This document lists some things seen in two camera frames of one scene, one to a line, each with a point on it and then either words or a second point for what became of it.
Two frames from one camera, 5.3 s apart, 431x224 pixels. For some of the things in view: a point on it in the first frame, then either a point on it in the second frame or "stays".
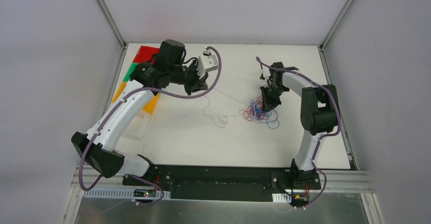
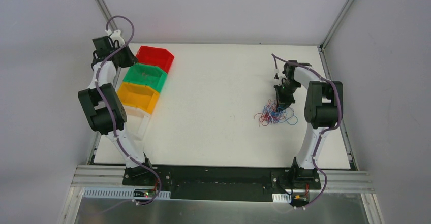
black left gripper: (194, 81) → (125, 57)
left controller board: (146, 193) stays
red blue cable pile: (255, 110) → (272, 114)
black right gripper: (269, 94) → (283, 95)
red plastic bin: (144, 54) stays
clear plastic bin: (136, 128) stays
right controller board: (299, 199) stays
